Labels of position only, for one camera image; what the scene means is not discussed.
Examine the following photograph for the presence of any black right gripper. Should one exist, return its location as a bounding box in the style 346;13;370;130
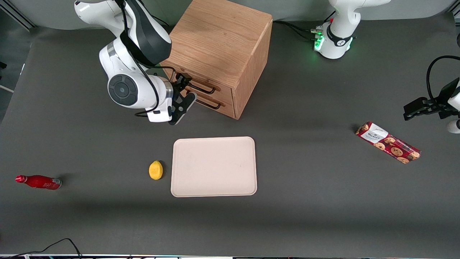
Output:
172;73;193;113

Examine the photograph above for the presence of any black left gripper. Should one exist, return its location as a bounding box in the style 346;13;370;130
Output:
403;77;460;121

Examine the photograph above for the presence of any black metal drawer handle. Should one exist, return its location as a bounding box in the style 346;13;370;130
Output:
175;72;221;95
196;94;225;110

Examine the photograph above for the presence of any wooden drawer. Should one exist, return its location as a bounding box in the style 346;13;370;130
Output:
185;90;236;119
164;66;235;103

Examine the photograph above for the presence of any oak wooden drawer cabinet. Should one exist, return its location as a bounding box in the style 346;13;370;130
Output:
158;0;273;120

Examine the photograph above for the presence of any red cookie box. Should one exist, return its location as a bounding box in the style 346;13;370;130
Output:
355;121;422;164

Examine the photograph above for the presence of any beige rectangular tray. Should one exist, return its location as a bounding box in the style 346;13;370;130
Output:
171;136;258;198

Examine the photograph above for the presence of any yellow lemon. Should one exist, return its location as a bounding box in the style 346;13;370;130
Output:
149;160;164;180

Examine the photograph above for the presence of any dark grey table mat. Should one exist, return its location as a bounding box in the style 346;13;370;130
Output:
0;13;460;258

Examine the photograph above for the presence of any red bottle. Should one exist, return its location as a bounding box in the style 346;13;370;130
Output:
15;175;62;190

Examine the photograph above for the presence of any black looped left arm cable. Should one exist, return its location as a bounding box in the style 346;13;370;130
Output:
426;55;460;105

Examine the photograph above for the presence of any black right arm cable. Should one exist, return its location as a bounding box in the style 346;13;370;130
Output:
114;0;159;118

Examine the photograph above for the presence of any black left arm base cable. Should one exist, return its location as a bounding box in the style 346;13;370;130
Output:
272;11;337;42

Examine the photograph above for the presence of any thin black floor cable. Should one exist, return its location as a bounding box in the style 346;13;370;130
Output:
0;238;83;259

